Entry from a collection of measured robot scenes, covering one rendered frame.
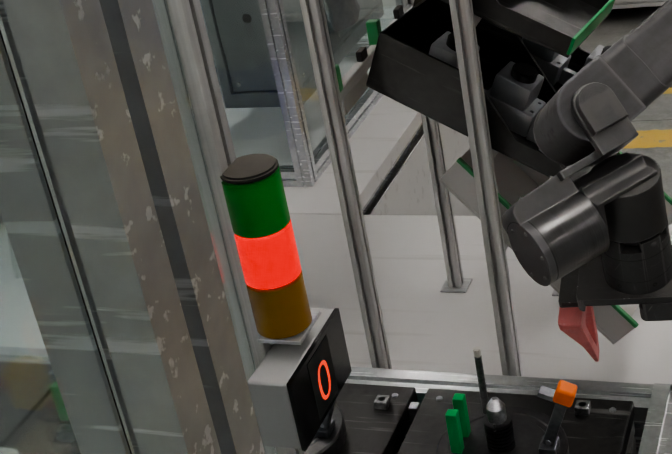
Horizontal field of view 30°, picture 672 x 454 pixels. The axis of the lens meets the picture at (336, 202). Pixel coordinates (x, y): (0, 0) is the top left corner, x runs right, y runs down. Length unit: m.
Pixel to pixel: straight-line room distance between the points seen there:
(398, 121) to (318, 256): 0.54
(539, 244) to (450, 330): 0.84
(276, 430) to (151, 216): 0.86
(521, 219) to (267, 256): 0.22
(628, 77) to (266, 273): 0.34
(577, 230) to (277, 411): 0.30
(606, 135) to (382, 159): 1.39
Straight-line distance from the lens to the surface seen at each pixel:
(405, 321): 1.84
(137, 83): 0.25
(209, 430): 0.28
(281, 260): 1.05
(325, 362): 1.13
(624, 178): 1.01
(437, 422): 1.45
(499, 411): 1.33
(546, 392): 1.31
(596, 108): 1.00
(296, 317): 1.08
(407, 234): 2.08
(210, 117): 1.02
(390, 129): 2.49
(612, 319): 1.49
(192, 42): 1.00
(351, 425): 1.47
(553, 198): 1.00
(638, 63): 1.04
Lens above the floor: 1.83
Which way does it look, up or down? 26 degrees down
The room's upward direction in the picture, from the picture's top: 11 degrees counter-clockwise
